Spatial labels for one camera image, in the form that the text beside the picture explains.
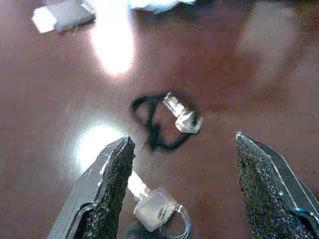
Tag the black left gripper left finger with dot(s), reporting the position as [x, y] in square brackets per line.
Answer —
[109, 189]

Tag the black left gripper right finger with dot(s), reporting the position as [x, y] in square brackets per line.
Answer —
[264, 194]

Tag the small white box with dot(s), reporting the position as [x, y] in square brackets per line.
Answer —
[62, 15]

